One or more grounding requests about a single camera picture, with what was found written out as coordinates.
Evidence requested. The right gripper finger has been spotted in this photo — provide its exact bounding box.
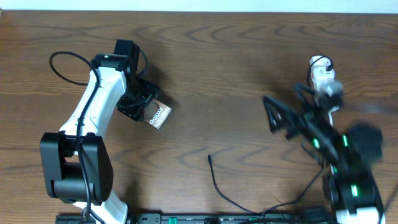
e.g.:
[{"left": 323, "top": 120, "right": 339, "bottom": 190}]
[
  {"left": 262, "top": 96, "right": 295, "bottom": 133},
  {"left": 294, "top": 83, "right": 316, "bottom": 105}
]

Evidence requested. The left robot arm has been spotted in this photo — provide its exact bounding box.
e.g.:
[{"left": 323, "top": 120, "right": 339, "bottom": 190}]
[{"left": 40, "top": 39, "right": 159, "bottom": 223}]

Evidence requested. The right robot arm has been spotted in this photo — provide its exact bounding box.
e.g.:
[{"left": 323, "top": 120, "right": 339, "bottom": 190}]
[{"left": 263, "top": 81, "right": 386, "bottom": 223}]

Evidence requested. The white USB charger adapter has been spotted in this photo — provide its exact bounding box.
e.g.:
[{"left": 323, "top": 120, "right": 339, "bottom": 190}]
[{"left": 310, "top": 55, "right": 335, "bottom": 82}]

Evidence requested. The white power strip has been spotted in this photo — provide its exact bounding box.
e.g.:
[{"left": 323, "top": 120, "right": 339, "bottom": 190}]
[{"left": 311, "top": 67, "right": 343, "bottom": 113}]

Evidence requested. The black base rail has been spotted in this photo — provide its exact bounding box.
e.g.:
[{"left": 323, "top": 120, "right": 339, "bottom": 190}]
[{"left": 55, "top": 206, "right": 336, "bottom": 224}]

